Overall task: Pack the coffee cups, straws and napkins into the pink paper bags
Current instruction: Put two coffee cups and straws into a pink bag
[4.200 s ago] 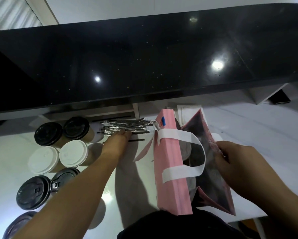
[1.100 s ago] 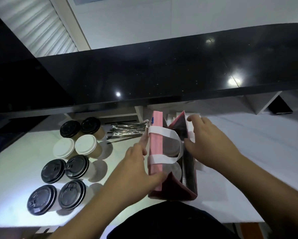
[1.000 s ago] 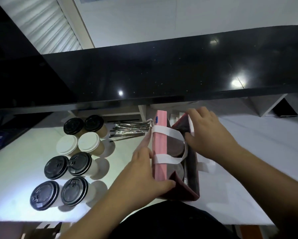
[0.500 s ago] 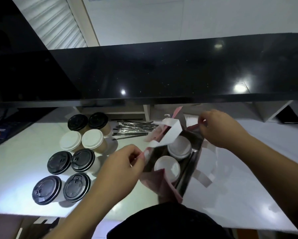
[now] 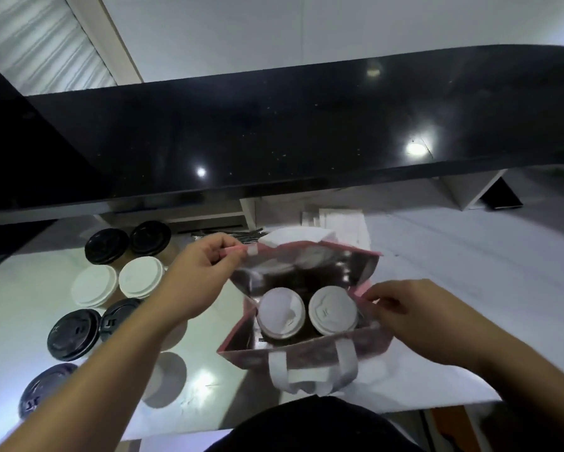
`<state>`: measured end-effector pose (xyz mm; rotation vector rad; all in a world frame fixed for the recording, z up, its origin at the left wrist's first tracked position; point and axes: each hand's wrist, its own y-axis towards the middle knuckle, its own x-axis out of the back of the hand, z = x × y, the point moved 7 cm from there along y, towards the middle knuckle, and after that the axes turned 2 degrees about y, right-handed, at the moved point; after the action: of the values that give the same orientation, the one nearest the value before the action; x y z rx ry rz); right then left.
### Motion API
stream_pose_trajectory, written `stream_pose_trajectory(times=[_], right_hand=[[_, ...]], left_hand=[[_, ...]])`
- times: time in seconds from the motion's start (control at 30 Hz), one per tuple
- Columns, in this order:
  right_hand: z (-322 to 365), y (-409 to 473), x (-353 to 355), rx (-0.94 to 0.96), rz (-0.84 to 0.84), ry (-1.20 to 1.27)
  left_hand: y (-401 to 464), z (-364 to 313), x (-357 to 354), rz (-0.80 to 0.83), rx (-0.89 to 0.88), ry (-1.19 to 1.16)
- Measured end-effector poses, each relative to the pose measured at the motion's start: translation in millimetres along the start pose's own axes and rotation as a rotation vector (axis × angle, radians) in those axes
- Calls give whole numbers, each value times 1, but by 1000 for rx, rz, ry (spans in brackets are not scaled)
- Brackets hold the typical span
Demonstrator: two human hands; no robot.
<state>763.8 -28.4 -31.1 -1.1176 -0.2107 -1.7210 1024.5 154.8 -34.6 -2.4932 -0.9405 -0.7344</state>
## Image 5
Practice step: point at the pink paper bag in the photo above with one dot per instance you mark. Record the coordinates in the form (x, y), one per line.
(244, 355)

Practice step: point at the person's left forearm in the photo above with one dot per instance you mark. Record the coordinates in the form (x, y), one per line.
(89, 395)

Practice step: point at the stack of white napkins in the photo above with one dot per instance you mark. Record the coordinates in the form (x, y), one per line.
(345, 225)

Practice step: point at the person's right forearm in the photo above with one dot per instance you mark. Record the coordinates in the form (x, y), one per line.
(536, 386)

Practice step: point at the cream shutter side frame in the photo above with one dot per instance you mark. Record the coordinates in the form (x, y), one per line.
(104, 42)

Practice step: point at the person's black shirt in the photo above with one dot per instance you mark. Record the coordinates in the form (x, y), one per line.
(310, 428)

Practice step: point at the tall black glossy cabinet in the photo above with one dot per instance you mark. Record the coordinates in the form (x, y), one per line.
(18, 150)

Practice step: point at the black phone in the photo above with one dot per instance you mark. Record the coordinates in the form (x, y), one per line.
(500, 196)

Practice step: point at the white triangular support bracket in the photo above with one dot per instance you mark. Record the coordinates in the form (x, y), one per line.
(465, 190)

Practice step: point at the black low shelf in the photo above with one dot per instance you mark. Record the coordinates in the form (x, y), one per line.
(4, 244)

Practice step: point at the person's left hand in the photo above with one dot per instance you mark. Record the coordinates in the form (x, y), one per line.
(197, 277)

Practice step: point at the person's right hand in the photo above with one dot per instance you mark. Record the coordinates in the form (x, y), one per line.
(423, 324)

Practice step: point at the white roller shutter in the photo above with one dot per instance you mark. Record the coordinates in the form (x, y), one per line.
(41, 42)

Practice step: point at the black glossy counter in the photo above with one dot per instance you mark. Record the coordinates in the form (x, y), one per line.
(310, 131)

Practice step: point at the cluster of lidded paper cups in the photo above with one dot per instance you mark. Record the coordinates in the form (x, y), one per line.
(94, 286)

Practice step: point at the pile of straws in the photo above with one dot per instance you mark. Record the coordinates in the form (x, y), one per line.
(244, 236)

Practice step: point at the white-lid paper cup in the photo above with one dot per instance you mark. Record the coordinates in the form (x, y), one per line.
(281, 313)
(332, 309)

